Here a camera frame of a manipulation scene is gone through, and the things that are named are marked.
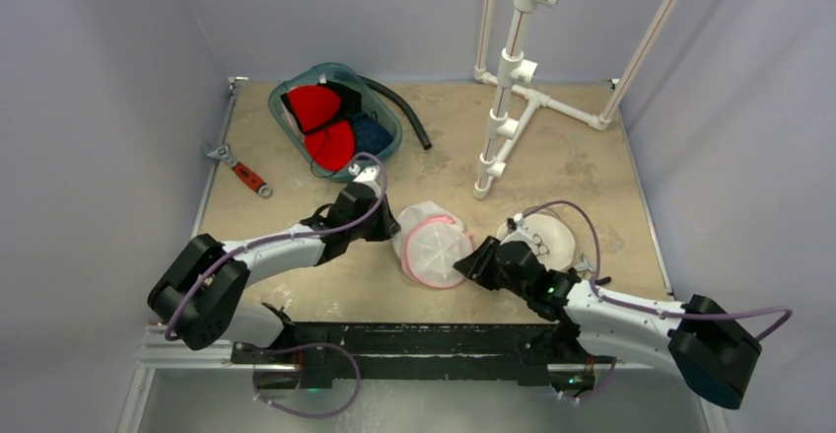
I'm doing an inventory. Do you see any red-handled adjustable wrench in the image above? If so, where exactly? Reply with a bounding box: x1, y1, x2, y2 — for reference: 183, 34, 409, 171
206, 143, 273, 198

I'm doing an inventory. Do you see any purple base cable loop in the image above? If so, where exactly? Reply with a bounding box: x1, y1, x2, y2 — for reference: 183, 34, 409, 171
252, 341, 363, 420

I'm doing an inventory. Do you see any black rubber hose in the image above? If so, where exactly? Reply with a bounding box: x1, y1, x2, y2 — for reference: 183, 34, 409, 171
359, 75, 434, 152

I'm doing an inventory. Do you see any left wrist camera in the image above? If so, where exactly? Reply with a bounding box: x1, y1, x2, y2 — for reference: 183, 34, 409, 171
348, 163, 382, 197

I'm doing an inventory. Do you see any white PVC pipe rack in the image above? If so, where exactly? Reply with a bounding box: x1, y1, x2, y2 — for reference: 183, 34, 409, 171
472, 0, 679, 199

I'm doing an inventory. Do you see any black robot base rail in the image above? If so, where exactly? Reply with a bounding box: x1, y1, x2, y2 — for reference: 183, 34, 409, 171
232, 322, 604, 394

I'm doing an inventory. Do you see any small metal clip tool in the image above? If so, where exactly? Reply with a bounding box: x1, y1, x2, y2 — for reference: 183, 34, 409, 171
573, 254, 612, 286

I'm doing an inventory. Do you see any teal plastic basin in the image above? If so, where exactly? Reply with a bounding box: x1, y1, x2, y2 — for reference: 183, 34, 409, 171
267, 62, 403, 181

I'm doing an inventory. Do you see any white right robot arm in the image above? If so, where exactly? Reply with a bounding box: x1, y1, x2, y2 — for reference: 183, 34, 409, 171
453, 237, 762, 410

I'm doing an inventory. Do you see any red and black bra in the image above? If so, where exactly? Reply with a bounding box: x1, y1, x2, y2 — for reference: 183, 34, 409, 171
280, 81, 362, 172

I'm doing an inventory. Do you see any pink-trimmed white laundry bag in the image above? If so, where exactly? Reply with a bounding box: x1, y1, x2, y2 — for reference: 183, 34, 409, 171
392, 201, 475, 289

